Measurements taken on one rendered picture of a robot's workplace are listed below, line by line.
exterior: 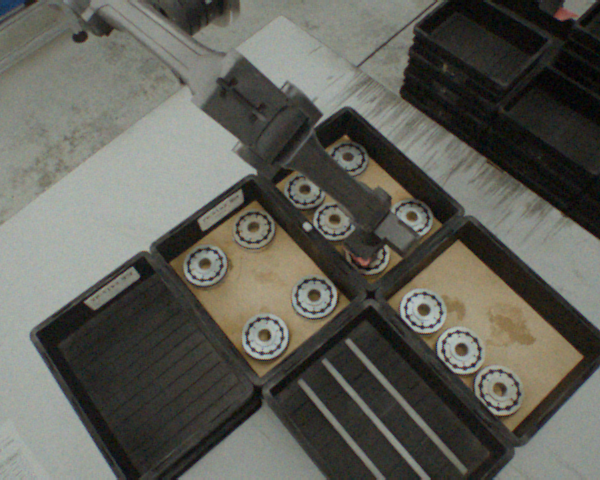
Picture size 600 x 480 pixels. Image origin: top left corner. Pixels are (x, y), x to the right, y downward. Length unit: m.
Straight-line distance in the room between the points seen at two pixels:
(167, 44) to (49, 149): 2.03
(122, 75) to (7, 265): 1.47
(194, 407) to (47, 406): 0.40
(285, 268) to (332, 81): 0.70
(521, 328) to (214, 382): 0.68
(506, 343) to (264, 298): 0.54
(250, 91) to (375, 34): 2.28
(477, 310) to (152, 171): 0.95
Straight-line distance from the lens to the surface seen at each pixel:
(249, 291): 1.23
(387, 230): 1.02
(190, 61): 0.65
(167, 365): 1.22
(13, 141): 2.80
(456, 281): 1.28
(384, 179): 1.36
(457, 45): 2.18
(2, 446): 1.47
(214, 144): 1.59
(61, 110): 2.81
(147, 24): 0.75
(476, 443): 1.21
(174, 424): 1.20
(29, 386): 1.47
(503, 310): 1.28
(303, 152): 0.69
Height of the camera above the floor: 1.99
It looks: 65 degrees down
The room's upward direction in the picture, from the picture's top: 4 degrees counter-clockwise
